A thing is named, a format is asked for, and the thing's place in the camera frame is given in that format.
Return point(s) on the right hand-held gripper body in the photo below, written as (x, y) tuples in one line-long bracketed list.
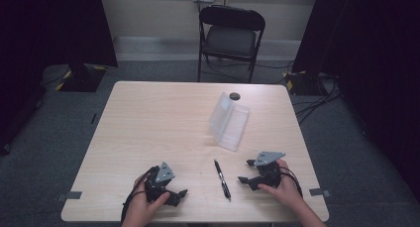
[(269, 172)]

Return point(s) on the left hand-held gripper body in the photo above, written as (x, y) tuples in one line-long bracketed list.
[(161, 177)]

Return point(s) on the black pen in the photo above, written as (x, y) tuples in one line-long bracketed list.
[(222, 180)]

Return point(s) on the translucent plastic pencil case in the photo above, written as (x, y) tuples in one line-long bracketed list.
[(229, 123)]

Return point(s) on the person's right hand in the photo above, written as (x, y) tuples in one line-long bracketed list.
[(287, 190)]

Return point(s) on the person's left hand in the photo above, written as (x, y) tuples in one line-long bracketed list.
[(142, 205)]

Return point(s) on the grey tape strip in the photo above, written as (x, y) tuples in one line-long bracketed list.
[(70, 196), (319, 192)]

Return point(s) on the round black table grommet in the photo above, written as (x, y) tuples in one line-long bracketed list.
[(234, 96)]

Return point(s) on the black stand base yellow tape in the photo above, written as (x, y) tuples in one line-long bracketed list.
[(305, 83), (77, 80)]

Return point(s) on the black folding chair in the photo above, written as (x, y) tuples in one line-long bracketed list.
[(231, 38)]

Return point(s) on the dark curtain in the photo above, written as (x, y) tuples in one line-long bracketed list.
[(43, 45), (373, 61)]

